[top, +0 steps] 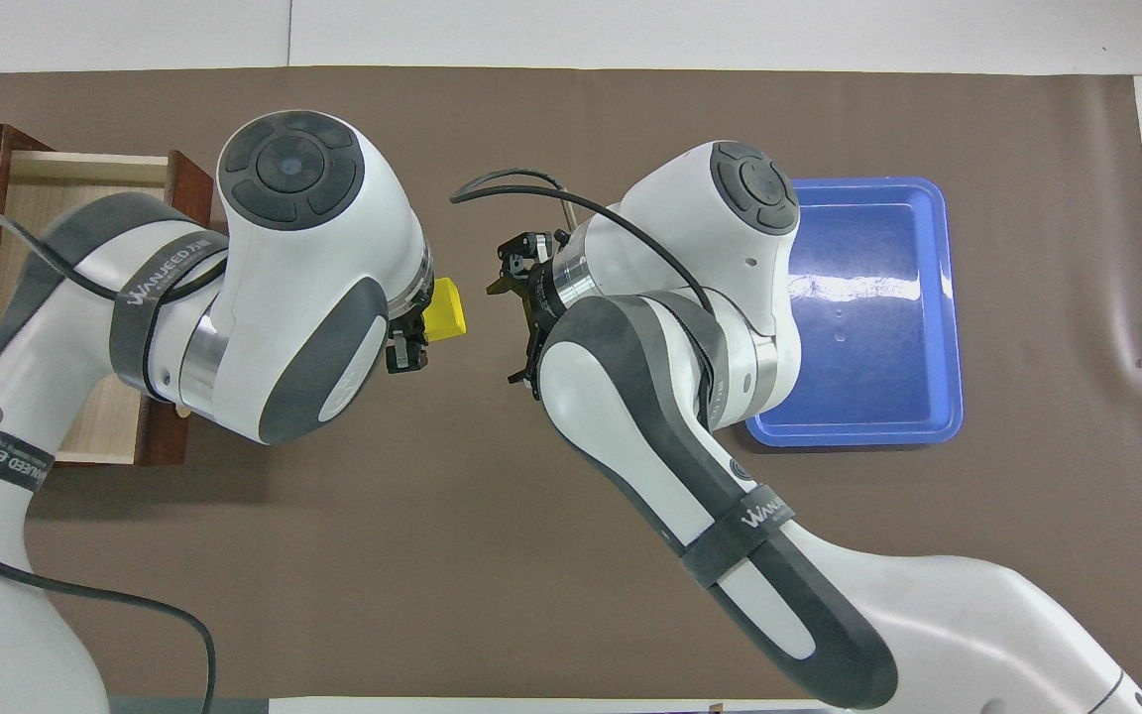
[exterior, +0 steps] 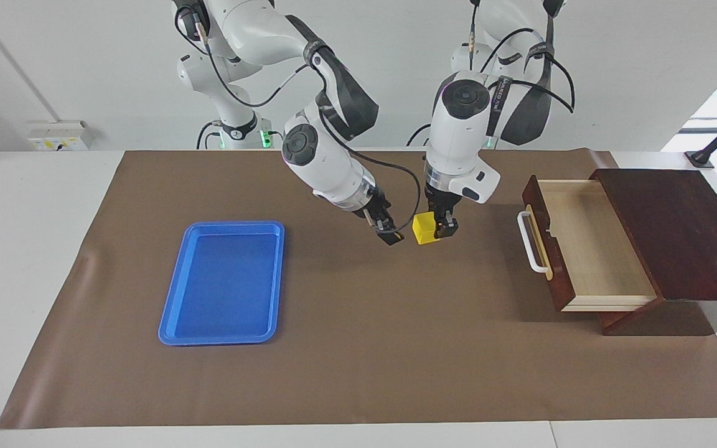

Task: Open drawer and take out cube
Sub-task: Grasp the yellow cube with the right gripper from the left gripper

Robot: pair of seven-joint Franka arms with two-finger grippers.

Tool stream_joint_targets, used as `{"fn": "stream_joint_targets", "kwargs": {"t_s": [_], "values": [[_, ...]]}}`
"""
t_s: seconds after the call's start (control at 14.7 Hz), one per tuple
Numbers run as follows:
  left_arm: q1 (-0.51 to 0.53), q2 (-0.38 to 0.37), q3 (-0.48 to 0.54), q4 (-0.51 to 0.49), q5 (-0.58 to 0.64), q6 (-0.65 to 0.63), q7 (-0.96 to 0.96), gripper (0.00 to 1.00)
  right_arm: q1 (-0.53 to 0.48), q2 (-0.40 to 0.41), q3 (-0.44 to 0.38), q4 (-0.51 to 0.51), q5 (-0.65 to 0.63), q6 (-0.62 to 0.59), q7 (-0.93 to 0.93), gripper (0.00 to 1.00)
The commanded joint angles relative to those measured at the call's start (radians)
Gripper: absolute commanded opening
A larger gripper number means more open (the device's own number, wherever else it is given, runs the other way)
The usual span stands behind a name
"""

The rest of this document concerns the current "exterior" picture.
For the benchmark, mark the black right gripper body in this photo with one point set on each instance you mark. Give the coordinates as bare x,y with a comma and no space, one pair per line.
377,208

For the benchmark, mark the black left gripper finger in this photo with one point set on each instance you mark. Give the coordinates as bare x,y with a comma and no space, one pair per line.
447,227

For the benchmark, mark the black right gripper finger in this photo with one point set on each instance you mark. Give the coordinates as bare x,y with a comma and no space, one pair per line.
396,233
385,231

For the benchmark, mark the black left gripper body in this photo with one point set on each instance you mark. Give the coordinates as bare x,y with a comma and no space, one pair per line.
442,202

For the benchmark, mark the yellow cube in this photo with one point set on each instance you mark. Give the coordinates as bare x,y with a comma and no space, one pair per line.
424,229

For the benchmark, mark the wooden drawer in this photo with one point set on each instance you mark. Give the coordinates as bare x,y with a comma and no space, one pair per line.
595,249

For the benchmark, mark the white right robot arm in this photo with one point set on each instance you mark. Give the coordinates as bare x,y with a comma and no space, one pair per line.
327,162

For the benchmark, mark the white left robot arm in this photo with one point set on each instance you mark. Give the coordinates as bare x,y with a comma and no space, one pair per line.
458,137

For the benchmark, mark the dark wooden drawer cabinet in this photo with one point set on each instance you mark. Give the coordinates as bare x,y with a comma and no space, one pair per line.
688,236

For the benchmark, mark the brown table mat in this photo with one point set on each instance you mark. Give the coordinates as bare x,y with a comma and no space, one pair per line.
365,342

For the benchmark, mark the blue plastic tray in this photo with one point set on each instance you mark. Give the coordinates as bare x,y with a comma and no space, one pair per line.
224,286

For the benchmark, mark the white wall outlet box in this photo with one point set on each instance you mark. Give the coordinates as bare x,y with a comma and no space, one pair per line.
60,135

